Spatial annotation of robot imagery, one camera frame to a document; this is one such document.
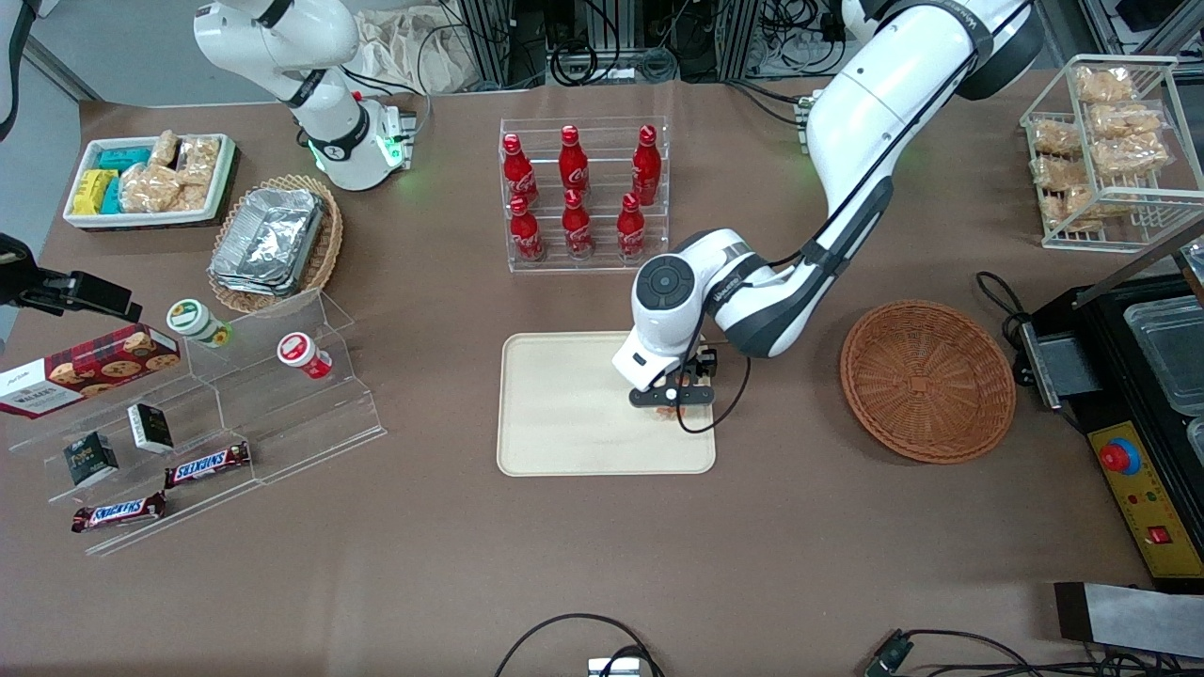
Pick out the grey and black flat strip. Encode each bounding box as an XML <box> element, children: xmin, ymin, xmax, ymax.
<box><xmin>1053</xmin><ymin>581</ymin><xmax>1204</xmax><ymax>659</ymax></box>

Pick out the red tartan cookie box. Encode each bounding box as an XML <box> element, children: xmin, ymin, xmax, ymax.
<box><xmin>0</xmin><ymin>323</ymin><xmax>182</xmax><ymax>420</ymax></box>

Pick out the red-lidded yogurt cup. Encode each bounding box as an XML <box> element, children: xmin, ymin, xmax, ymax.
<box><xmin>277</xmin><ymin>332</ymin><xmax>334</xmax><ymax>381</ymax></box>

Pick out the red cola bottle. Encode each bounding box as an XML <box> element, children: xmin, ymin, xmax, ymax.
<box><xmin>509</xmin><ymin>195</ymin><xmax>546</xmax><ymax>263</ymax></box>
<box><xmin>559</xmin><ymin>125</ymin><xmax>591</xmax><ymax>198</ymax></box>
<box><xmin>562</xmin><ymin>188</ymin><xmax>594</xmax><ymax>260</ymax></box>
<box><xmin>631</xmin><ymin>124</ymin><xmax>662</xmax><ymax>206</ymax></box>
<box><xmin>616</xmin><ymin>193</ymin><xmax>647</xmax><ymax>261</ymax></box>
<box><xmin>501</xmin><ymin>133</ymin><xmax>541</xmax><ymax>210</ymax></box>

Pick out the white rectangular snack tray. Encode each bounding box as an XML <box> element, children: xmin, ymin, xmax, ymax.
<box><xmin>62</xmin><ymin>134</ymin><xmax>239</xmax><ymax>231</ymax></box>

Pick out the aluminium profile frame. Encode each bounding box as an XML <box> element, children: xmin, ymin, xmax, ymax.
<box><xmin>456</xmin><ymin>0</ymin><xmax>548</xmax><ymax>91</ymax></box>
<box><xmin>715</xmin><ymin>0</ymin><xmax>765</xmax><ymax>82</ymax></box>

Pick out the beige plastic serving tray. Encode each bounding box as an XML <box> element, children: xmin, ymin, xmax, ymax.
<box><xmin>497</xmin><ymin>329</ymin><xmax>717</xmax><ymax>477</ymax></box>

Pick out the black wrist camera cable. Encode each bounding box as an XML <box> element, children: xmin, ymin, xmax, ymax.
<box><xmin>675</xmin><ymin>28</ymin><xmax>984</xmax><ymax>436</ymax></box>

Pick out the black looped cable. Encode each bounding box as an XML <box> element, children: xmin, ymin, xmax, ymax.
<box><xmin>494</xmin><ymin>613</ymin><xmax>665</xmax><ymax>677</ymax></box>

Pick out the green-lidded yogurt cup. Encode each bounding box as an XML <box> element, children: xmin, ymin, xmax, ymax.
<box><xmin>166</xmin><ymin>298</ymin><xmax>232</xmax><ymax>349</ymax></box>

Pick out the small black carton box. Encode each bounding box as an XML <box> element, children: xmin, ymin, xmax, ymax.
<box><xmin>63</xmin><ymin>431</ymin><xmax>120</xmax><ymax>488</ymax></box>
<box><xmin>127</xmin><ymin>402</ymin><xmax>176</xmax><ymax>455</ymax></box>

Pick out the black cable with connector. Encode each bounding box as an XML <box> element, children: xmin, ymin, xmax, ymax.
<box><xmin>863</xmin><ymin>628</ymin><xmax>1204</xmax><ymax>677</ymax></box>

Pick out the beige cloth bag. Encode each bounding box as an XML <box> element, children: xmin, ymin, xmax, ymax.
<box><xmin>353</xmin><ymin>8</ymin><xmax>476</xmax><ymax>95</ymax></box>

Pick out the white wire basket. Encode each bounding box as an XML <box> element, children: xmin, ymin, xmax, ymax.
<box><xmin>1021</xmin><ymin>54</ymin><xmax>1204</xmax><ymax>253</ymax></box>

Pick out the bagged fried snack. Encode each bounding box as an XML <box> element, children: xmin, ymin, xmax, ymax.
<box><xmin>1032</xmin><ymin>155</ymin><xmax>1093</xmax><ymax>193</ymax></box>
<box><xmin>1075</xmin><ymin>66</ymin><xmax>1137</xmax><ymax>105</ymax></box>
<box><xmin>1091</xmin><ymin>132</ymin><xmax>1171</xmax><ymax>179</ymax></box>
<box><xmin>1032</xmin><ymin>119</ymin><xmax>1084</xmax><ymax>157</ymax></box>
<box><xmin>1046</xmin><ymin>183</ymin><xmax>1126</xmax><ymax>232</ymax></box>
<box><xmin>1088</xmin><ymin>102</ymin><xmax>1164</xmax><ymax>140</ymax></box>

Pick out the round brown wicker basket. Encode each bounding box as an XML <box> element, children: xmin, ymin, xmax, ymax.
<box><xmin>839</xmin><ymin>299</ymin><xmax>1017</xmax><ymax>464</ymax></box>

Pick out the brown Snickers bar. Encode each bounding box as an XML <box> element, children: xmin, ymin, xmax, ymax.
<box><xmin>71</xmin><ymin>491</ymin><xmax>168</xmax><ymax>534</ymax></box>
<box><xmin>165</xmin><ymin>441</ymin><xmax>252</xmax><ymax>490</ymax></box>

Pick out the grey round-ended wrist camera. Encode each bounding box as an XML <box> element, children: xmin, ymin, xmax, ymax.
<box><xmin>628</xmin><ymin>383</ymin><xmax>717</xmax><ymax>409</ymax></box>

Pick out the black machine power cable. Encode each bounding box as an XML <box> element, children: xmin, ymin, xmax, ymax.
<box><xmin>975</xmin><ymin>271</ymin><xmax>1038</xmax><ymax>354</ymax></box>

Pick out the plastic-wrapped triangle sandwich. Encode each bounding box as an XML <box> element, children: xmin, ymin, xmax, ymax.
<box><xmin>657</xmin><ymin>370</ymin><xmax>706</xmax><ymax>420</ymax></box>

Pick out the silver foil container stack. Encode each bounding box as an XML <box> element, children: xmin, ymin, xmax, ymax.
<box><xmin>209</xmin><ymin>187</ymin><xmax>326</xmax><ymax>298</ymax></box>

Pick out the oval light wicker basket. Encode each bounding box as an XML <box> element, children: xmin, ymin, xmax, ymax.
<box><xmin>207</xmin><ymin>174</ymin><xmax>344</xmax><ymax>315</ymax></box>

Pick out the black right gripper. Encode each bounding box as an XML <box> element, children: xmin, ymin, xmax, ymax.
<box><xmin>0</xmin><ymin>232</ymin><xmax>143</xmax><ymax>323</ymax></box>

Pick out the red emergency stop button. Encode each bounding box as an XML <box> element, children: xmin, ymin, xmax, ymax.
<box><xmin>1100</xmin><ymin>437</ymin><xmax>1142</xmax><ymax>477</ymax></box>

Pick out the clear acrylic bottle rack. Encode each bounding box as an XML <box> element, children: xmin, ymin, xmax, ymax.
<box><xmin>499</xmin><ymin>117</ymin><xmax>670</xmax><ymax>275</ymax></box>

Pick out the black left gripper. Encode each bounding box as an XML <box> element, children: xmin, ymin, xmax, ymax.
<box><xmin>679</xmin><ymin>347</ymin><xmax>721</xmax><ymax>387</ymax></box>

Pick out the black sealing machine yellow panel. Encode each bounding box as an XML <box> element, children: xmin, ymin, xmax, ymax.
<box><xmin>1014</xmin><ymin>221</ymin><xmax>1204</xmax><ymax>593</ymax></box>

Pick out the yellow snack pack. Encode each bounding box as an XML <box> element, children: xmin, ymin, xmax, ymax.
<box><xmin>72</xmin><ymin>169</ymin><xmax>120</xmax><ymax>216</ymax></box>

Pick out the coiled black cable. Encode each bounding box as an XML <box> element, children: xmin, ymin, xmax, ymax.
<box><xmin>548</xmin><ymin>38</ymin><xmax>601</xmax><ymax>87</ymax></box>

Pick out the clear acrylic stepped display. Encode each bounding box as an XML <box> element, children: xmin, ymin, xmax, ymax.
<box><xmin>8</xmin><ymin>288</ymin><xmax>388</xmax><ymax>558</ymax></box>

